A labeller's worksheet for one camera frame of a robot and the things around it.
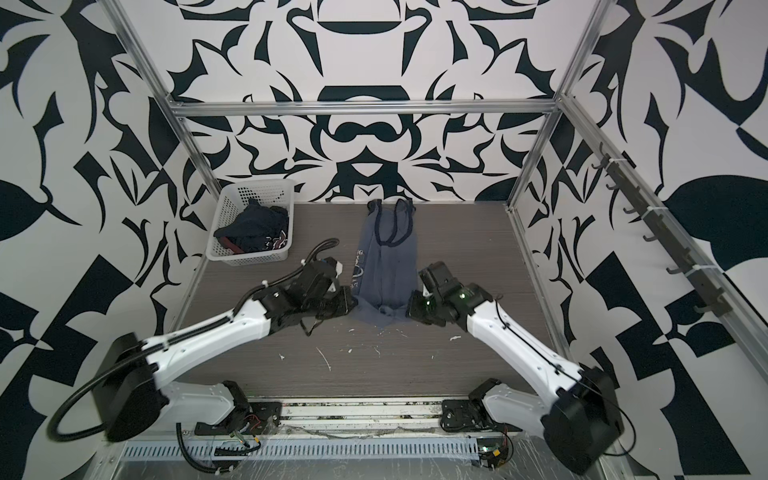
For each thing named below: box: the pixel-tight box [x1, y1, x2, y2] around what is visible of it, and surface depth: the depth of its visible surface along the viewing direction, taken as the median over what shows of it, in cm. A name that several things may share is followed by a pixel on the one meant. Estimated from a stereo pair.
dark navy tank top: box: [214, 199, 289, 253], surface depth 103 cm
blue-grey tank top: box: [351, 199, 419, 327], surface depth 104 cm
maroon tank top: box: [219, 236, 245, 253], surface depth 99 cm
